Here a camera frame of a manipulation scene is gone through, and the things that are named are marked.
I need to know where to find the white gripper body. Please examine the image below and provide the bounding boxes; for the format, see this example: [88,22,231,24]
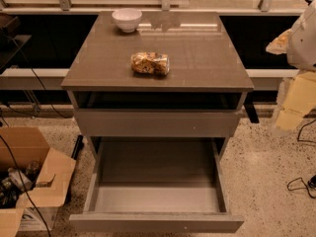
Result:
[266,29,291,55]

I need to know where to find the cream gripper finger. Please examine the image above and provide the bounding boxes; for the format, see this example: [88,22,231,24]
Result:
[274,72,316,135]

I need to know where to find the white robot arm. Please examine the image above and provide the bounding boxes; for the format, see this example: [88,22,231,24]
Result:
[266,0,316,132]

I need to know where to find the grey drawer cabinet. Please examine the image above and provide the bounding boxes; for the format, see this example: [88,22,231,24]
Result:
[60,10,255,158]

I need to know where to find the open grey middle drawer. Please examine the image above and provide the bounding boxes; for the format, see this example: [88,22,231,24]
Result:
[70,138,244,233]

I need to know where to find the closed grey top drawer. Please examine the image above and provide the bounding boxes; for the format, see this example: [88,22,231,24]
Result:
[75,109,240,137]

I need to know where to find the white ceramic bowl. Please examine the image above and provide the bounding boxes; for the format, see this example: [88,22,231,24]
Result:
[112,8,142,33]

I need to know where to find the black bar on floor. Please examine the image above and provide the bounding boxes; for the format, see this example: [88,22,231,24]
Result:
[65,135,84,203]

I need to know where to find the open cardboard box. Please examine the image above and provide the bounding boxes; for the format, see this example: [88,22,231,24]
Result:
[0,127,76,237]

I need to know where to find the bottles in cardboard box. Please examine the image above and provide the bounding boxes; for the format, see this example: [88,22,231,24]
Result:
[0,161,40,208]

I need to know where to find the black cable right floor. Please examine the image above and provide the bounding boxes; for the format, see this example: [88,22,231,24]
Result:
[286,118,316,199]

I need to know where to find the black cable left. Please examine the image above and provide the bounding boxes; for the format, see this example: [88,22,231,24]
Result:
[0,33,70,237]

